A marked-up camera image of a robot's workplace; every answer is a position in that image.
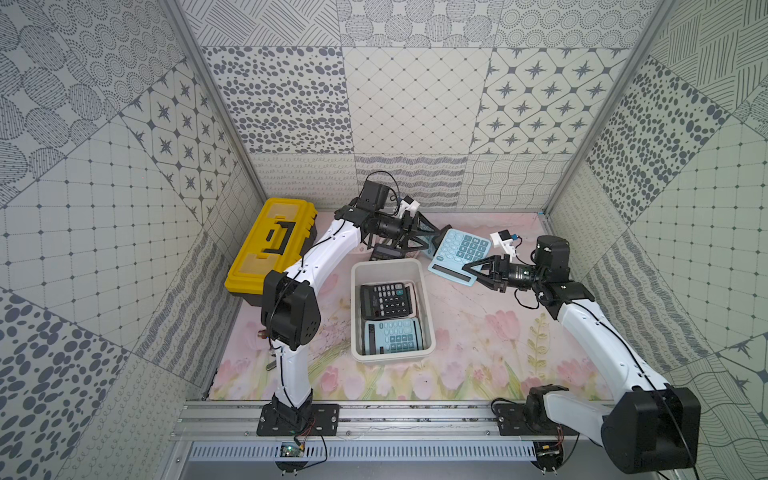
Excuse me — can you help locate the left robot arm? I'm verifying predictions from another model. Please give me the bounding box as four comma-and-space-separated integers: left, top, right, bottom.
261, 180, 447, 425

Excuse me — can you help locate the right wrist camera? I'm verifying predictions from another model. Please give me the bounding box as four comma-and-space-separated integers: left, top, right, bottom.
490, 230, 520, 258

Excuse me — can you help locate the white plastic storage box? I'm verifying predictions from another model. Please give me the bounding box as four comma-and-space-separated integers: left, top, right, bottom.
351, 259, 437, 364

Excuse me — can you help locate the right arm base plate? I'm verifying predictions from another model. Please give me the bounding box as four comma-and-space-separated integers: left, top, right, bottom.
490, 398, 577, 437

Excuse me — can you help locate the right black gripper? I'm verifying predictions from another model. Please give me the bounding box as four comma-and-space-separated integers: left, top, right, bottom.
463, 255, 545, 293

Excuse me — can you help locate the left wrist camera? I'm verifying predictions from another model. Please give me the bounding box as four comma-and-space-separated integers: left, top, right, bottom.
397, 196, 420, 229

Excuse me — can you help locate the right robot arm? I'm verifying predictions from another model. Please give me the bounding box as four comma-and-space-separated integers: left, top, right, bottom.
463, 235, 701, 474

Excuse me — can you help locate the pink calculator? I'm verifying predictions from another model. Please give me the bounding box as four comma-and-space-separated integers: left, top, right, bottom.
408, 282, 419, 317

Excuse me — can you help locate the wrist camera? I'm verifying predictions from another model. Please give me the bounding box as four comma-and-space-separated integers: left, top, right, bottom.
490, 230, 520, 258
397, 196, 420, 229

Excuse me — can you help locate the aluminium rail frame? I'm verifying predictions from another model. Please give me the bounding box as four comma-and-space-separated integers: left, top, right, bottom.
170, 401, 587, 469

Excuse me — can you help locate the yellow black toolbox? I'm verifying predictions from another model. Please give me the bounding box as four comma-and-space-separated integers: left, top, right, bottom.
225, 198, 317, 306

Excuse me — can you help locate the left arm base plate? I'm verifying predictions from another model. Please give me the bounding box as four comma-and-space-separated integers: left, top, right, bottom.
257, 401, 340, 437

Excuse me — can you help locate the blue calculator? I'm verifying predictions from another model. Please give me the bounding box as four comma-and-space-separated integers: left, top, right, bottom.
363, 317, 424, 355
428, 229, 491, 287

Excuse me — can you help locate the small black calculator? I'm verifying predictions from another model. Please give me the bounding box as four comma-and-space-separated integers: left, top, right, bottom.
369, 244, 405, 261

